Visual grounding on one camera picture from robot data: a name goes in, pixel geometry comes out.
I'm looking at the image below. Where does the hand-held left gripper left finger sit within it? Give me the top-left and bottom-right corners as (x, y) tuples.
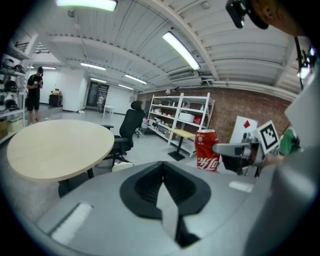
(37, 161), (181, 256)

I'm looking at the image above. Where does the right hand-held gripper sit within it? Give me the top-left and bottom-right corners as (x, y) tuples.
(211, 120), (280, 176)

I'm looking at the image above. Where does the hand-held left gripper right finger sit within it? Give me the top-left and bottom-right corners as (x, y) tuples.
(157, 161), (261, 256)

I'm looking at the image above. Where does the red soda can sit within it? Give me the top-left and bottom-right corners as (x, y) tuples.
(194, 129), (221, 174)

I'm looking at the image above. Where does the white trash bin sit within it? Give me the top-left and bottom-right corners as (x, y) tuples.
(111, 161), (135, 173)

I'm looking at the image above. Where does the person's right forearm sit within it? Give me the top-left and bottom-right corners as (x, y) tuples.
(263, 152), (286, 168)

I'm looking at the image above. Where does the white sign with red diamond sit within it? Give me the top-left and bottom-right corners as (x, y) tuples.
(229, 115), (258, 145)

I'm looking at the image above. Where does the small square yellow table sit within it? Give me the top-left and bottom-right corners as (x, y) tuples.
(167, 128), (197, 162)

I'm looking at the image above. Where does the white box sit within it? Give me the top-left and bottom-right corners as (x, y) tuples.
(179, 112), (196, 123)

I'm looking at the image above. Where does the person's white shirt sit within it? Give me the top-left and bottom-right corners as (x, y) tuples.
(247, 72), (320, 256)

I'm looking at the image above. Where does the white shelf rack with sundries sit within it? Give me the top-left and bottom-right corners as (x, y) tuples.
(148, 92), (216, 159)

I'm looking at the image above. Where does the round wooden table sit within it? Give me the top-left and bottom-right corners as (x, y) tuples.
(6, 119), (115, 198)

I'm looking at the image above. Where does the black office chair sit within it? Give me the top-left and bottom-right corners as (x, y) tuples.
(101, 100), (146, 173)

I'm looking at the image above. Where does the white table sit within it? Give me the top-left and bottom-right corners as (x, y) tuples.
(102, 104), (115, 120)

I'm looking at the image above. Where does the black cart with cardboard box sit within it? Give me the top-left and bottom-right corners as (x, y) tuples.
(48, 88), (63, 108)

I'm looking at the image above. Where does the beige storage box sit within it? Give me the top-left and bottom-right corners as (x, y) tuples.
(7, 117), (25, 132)

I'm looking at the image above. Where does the brown cardboard box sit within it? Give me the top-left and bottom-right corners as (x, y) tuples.
(0, 119), (9, 140)

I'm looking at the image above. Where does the white shelf rack with helmets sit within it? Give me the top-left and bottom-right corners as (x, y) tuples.
(0, 41), (34, 145)

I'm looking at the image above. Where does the person's head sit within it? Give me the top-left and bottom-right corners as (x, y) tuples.
(249, 0), (310, 38)

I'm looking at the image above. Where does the row of helmets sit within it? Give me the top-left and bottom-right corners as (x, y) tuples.
(0, 56), (26, 112)

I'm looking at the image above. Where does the black head camera cable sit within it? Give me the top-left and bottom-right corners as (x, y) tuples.
(293, 36), (317, 91)

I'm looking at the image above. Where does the black head camera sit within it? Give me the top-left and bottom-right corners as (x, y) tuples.
(225, 0), (270, 30)

